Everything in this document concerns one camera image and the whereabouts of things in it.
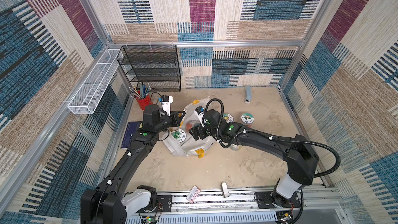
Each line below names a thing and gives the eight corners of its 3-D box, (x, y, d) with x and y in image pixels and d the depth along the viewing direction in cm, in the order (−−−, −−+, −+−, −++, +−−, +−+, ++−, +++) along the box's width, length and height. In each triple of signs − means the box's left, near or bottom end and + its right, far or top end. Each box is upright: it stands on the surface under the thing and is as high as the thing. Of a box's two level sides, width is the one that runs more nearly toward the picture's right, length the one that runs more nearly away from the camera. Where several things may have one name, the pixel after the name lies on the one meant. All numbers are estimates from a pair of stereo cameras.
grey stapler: (244, 103, 114) (246, 98, 110) (244, 90, 122) (246, 85, 118) (250, 104, 113) (252, 99, 109) (249, 90, 122) (251, 85, 117)
